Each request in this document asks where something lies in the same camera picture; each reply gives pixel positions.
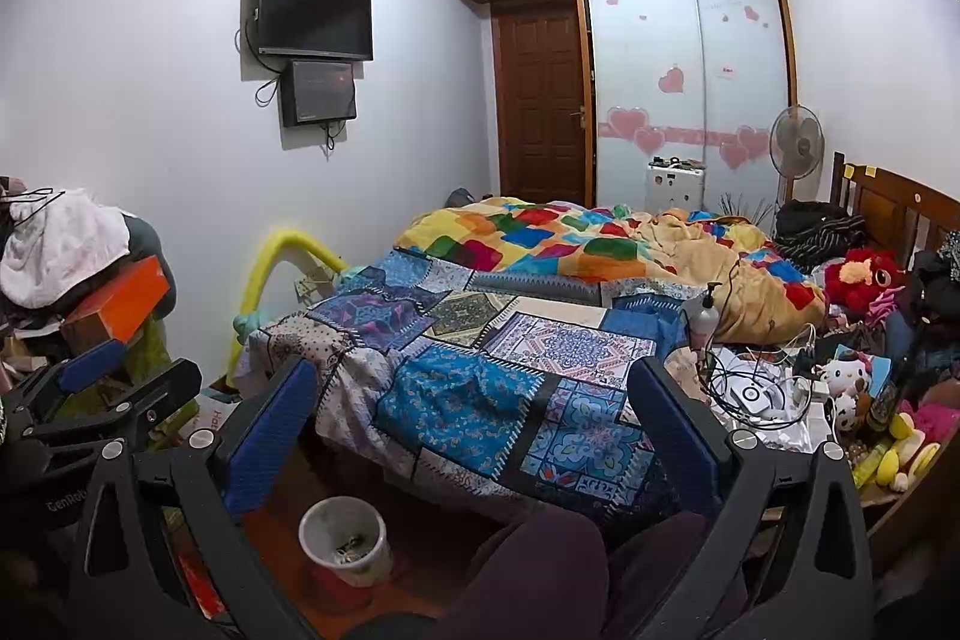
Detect small black wall monitor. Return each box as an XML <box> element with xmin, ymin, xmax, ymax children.
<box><xmin>281</xmin><ymin>59</ymin><xmax>357</xmax><ymax>129</ymax></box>

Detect clear pump bottle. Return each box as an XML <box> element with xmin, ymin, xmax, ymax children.
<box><xmin>686</xmin><ymin>282</ymin><xmax>722</xmax><ymax>348</ymax></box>

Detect dark glass bottle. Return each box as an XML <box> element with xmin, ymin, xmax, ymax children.
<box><xmin>866</xmin><ymin>377</ymin><xmax>901</xmax><ymax>435</ymax></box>

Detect green plastic bag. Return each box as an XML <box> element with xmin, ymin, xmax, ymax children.
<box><xmin>124</xmin><ymin>314</ymin><xmax>170</xmax><ymax>386</ymax></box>

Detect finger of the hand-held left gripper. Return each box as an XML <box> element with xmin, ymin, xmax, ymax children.
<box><xmin>7</xmin><ymin>340</ymin><xmax>128</xmax><ymax>420</ymax></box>
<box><xmin>22</xmin><ymin>359</ymin><xmax>203</xmax><ymax>455</ymax></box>

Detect small white cabinet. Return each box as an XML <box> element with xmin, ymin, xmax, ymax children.
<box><xmin>646</xmin><ymin>158</ymin><xmax>707</xmax><ymax>214</ymax></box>

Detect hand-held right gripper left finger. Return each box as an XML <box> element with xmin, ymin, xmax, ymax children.
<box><xmin>67</xmin><ymin>355</ymin><xmax>320</xmax><ymax>640</ymax></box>

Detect person's leg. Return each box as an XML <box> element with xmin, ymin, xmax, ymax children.
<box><xmin>450</xmin><ymin>509</ymin><xmax>608</xmax><ymax>640</ymax></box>
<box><xmin>607</xmin><ymin>511</ymin><xmax>721</xmax><ymax>640</ymax></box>

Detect wooden bed headboard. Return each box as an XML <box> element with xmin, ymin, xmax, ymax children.
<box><xmin>830</xmin><ymin>151</ymin><xmax>960</xmax><ymax>281</ymax></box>

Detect yellow foam bed rail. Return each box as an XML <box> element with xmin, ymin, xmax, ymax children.
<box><xmin>225</xmin><ymin>225</ymin><xmax>350</xmax><ymax>378</ymax></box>

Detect blue patchwork bed sheet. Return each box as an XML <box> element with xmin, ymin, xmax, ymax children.
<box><xmin>244</xmin><ymin>250</ymin><xmax>706</xmax><ymax>521</ymax></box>

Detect brown wooden door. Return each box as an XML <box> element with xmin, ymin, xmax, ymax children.
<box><xmin>491</xmin><ymin>2</ymin><xmax>590</xmax><ymax>208</ymax></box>

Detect frosted sliding door wardrobe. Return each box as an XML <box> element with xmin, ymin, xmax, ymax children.
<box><xmin>581</xmin><ymin>0</ymin><xmax>796</xmax><ymax>214</ymax></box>

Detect yellow plush toy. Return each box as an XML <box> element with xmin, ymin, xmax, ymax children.
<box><xmin>874</xmin><ymin>415</ymin><xmax>938</xmax><ymax>491</ymax></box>

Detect person's right leg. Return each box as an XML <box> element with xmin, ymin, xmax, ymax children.
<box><xmin>607</xmin><ymin>511</ymin><xmax>721</xmax><ymax>640</ymax></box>

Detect white round device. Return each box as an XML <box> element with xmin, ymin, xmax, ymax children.
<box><xmin>731</xmin><ymin>377</ymin><xmax>785</xmax><ymax>420</ymax></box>

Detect black cable tangle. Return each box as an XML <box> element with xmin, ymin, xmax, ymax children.
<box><xmin>701</xmin><ymin>261</ymin><xmax>826</xmax><ymax>431</ymax></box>

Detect white cloth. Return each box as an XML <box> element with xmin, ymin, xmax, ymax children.
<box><xmin>0</xmin><ymin>190</ymin><xmax>132</xmax><ymax>311</ymax></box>

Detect white standing fan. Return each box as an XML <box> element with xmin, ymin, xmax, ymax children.
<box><xmin>769</xmin><ymin>104</ymin><xmax>826</xmax><ymax>214</ymax></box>

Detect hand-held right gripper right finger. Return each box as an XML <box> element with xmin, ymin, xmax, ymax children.
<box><xmin>628</xmin><ymin>355</ymin><xmax>878</xmax><ymax>640</ymax></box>

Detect black wall television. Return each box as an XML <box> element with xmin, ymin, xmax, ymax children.
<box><xmin>255</xmin><ymin>0</ymin><xmax>374</xmax><ymax>62</ymax></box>

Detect pink plush toy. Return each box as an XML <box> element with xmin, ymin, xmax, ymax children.
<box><xmin>911</xmin><ymin>400</ymin><xmax>960</xmax><ymax>442</ymax></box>

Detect white cat plush toy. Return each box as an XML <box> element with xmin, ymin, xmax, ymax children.
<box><xmin>816</xmin><ymin>351</ymin><xmax>871</xmax><ymax>397</ymax></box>

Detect dark clothing pile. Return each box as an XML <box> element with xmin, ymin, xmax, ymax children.
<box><xmin>904</xmin><ymin>231</ymin><xmax>960</xmax><ymax>378</ymax></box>

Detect white spotted plush toy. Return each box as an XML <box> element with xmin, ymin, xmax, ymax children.
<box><xmin>829</xmin><ymin>389</ymin><xmax>871</xmax><ymax>435</ymax></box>

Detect red plush toy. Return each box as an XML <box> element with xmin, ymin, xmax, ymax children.
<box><xmin>821</xmin><ymin>246</ymin><xmax>908</xmax><ymax>311</ymax></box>

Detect colourful checked fleece blanket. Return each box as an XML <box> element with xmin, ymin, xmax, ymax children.
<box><xmin>394</xmin><ymin>197</ymin><xmax>830</xmax><ymax>345</ymax></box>

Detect person's left leg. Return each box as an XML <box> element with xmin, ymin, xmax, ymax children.
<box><xmin>450</xmin><ymin>509</ymin><xmax>608</xmax><ymax>640</ymax></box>

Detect dark grey bag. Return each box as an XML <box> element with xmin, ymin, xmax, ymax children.
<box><xmin>124</xmin><ymin>216</ymin><xmax>162</xmax><ymax>266</ymax></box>

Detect black striped clothes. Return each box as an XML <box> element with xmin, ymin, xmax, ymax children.
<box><xmin>774</xmin><ymin>200</ymin><xmax>867</xmax><ymax>266</ymax></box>

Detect white waste bin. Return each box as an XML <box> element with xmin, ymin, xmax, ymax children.
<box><xmin>298</xmin><ymin>496</ymin><xmax>395</xmax><ymax>588</ymax></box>

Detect orange box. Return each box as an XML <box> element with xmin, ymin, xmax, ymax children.
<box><xmin>60</xmin><ymin>255</ymin><xmax>171</xmax><ymax>348</ymax></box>

